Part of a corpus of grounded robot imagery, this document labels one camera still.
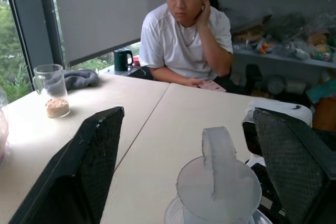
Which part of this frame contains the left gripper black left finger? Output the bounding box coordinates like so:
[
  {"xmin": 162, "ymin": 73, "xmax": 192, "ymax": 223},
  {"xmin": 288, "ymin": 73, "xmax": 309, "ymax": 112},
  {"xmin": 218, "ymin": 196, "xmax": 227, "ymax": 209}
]
[{"xmin": 7, "ymin": 105, "xmax": 125, "ymax": 224}]

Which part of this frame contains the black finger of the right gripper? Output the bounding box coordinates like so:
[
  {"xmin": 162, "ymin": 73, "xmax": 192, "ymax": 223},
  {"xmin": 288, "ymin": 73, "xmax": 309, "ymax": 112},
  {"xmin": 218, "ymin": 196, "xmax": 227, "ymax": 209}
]
[{"xmin": 249, "ymin": 162, "xmax": 287, "ymax": 224}]

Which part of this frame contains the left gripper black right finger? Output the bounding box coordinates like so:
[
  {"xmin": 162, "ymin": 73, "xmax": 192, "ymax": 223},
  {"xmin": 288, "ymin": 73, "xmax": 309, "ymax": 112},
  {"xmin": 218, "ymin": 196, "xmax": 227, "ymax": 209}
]
[{"xmin": 252, "ymin": 107, "xmax": 336, "ymax": 224}]

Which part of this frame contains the frosted clear jar lid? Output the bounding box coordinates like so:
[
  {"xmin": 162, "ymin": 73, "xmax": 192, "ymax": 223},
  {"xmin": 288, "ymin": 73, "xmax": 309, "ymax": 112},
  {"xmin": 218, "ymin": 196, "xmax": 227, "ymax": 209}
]
[{"xmin": 164, "ymin": 126, "xmax": 274, "ymax": 224}]

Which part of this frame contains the pink phone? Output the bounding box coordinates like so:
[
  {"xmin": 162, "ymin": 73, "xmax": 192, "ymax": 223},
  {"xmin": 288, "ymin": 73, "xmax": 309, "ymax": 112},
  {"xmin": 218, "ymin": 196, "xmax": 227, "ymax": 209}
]
[{"xmin": 198, "ymin": 80, "xmax": 227, "ymax": 93}]

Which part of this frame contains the glass cup with beige granules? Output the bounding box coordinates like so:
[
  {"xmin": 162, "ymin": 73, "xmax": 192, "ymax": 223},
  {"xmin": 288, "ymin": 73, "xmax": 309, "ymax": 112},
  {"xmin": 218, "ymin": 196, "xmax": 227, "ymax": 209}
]
[{"xmin": 33, "ymin": 63, "xmax": 71, "ymax": 119}]

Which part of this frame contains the person's right hand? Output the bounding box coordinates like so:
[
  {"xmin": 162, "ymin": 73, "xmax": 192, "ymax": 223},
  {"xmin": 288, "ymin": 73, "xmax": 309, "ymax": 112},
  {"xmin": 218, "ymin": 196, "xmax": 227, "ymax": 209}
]
[{"xmin": 183, "ymin": 78, "xmax": 211, "ymax": 89}]

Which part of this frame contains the person's left hand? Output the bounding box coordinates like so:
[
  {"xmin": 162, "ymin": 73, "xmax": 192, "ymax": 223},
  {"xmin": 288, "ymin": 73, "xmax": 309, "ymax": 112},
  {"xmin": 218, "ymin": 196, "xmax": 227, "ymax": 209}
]
[{"xmin": 195, "ymin": 3, "xmax": 212, "ymax": 29}]

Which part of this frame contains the white cloth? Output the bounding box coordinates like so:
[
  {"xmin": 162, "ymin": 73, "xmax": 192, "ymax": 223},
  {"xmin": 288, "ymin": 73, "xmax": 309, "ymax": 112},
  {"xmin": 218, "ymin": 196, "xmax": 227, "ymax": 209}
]
[{"xmin": 246, "ymin": 99, "xmax": 313, "ymax": 131}]

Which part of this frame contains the white tape roll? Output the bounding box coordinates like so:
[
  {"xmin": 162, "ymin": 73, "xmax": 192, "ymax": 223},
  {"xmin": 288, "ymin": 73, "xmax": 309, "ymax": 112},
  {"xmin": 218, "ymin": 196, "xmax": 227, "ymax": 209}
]
[
  {"xmin": 286, "ymin": 79, "xmax": 307, "ymax": 94},
  {"xmin": 267, "ymin": 75, "xmax": 286, "ymax": 95}
]

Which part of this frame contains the orange cardboard box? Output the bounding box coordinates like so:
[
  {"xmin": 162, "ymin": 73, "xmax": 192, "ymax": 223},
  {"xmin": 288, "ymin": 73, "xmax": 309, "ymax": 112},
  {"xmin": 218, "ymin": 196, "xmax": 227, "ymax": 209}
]
[{"xmin": 313, "ymin": 97, "xmax": 336, "ymax": 132}]

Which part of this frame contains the black office chair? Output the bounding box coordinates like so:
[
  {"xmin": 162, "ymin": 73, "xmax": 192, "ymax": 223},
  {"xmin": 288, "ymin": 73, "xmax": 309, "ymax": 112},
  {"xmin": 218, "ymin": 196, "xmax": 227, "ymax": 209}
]
[{"xmin": 206, "ymin": 0, "xmax": 264, "ymax": 95}]

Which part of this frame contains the teal cardboard box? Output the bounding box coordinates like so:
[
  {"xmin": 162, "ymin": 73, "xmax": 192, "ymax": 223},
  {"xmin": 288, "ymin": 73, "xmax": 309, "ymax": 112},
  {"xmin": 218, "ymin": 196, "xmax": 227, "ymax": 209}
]
[{"xmin": 305, "ymin": 78, "xmax": 336, "ymax": 104}]

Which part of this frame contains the clear plastic bottle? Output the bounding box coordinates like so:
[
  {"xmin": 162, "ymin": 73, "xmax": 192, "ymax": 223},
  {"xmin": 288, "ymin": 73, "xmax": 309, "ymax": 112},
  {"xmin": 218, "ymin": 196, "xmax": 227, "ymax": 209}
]
[{"xmin": 0, "ymin": 84, "xmax": 12, "ymax": 169}]

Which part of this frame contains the grey storage shelf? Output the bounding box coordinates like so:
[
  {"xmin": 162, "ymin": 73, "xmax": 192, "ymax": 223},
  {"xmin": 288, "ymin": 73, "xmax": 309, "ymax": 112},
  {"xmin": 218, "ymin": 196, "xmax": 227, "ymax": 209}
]
[{"xmin": 208, "ymin": 0, "xmax": 336, "ymax": 104}]

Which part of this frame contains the grey towel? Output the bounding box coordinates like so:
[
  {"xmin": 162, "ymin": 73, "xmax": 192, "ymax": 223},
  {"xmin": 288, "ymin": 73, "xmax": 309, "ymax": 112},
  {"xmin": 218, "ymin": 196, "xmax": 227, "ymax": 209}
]
[{"xmin": 62, "ymin": 69, "xmax": 100, "ymax": 91}]

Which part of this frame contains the yellow green toy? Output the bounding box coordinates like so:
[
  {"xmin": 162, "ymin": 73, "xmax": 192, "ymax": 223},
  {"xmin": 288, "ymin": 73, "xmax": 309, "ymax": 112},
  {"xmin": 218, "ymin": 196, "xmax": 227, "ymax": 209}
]
[{"xmin": 310, "ymin": 44, "xmax": 333, "ymax": 62}]

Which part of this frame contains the dark green electric kettle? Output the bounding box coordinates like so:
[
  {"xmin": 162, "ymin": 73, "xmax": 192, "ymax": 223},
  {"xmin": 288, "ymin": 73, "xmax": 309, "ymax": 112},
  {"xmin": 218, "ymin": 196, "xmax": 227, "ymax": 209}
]
[{"xmin": 113, "ymin": 48, "xmax": 134, "ymax": 72}]

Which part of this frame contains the person in white t-shirt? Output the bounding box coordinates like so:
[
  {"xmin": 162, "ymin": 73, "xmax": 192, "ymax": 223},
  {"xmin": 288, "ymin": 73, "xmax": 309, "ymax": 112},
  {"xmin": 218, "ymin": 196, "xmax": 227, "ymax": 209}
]
[{"xmin": 138, "ymin": 0, "xmax": 234, "ymax": 89}]

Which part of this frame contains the grey roller blind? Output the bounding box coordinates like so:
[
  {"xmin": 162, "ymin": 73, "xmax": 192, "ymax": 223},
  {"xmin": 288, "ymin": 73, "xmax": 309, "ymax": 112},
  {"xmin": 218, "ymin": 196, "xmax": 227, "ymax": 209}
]
[{"xmin": 51, "ymin": 0, "xmax": 169, "ymax": 64}]

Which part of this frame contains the dark window frame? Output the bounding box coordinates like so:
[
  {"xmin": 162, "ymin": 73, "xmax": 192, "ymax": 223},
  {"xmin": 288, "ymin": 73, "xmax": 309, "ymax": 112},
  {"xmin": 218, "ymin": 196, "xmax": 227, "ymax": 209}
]
[{"xmin": 4, "ymin": 0, "xmax": 65, "ymax": 71}]

